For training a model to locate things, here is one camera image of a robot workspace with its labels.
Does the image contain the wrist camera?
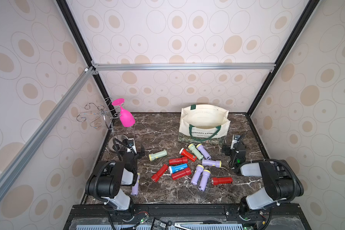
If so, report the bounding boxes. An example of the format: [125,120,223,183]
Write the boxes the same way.
[231,135,241,149]
[126,138,137,155]

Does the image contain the pale green flashlight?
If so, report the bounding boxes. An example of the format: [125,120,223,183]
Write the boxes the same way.
[149,150,167,162]
[188,143,204,160]

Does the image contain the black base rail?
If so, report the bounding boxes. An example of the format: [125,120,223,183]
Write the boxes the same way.
[64,204,311,230]

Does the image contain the horizontal aluminium back bar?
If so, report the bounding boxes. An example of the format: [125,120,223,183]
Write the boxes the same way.
[93,62,276,71]

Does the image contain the red flashlight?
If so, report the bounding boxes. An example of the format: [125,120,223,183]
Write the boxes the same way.
[179,148,197,162]
[169,156,188,166]
[171,167,192,180]
[151,164,169,182]
[211,177,233,186]

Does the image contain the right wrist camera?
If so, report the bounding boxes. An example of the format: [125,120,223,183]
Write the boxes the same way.
[231,135,241,149]

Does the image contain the aluminium left side bar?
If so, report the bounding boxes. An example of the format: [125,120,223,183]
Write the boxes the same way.
[0,66,95,202]

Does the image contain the purple flashlight yellow head sideways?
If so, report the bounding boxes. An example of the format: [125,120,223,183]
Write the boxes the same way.
[202,159,222,168]

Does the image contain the silver wire glass rack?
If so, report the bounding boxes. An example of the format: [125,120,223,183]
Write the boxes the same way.
[76,97,128,152]

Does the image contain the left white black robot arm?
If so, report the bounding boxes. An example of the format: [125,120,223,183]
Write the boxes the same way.
[85,143,145,214]

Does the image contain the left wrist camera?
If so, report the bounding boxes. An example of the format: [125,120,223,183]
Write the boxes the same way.
[126,138,137,155]

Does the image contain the cream green tote bag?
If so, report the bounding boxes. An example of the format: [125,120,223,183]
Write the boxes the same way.
[178,104,231,145]

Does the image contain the pink plastic wine glass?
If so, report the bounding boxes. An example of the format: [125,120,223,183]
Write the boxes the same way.
[112,98,136,127]

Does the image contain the red flashlight below blue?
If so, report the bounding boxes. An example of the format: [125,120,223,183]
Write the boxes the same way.
[171,167,192,180]

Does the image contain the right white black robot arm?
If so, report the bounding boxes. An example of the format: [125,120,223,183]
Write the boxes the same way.
[222,134,304,217]

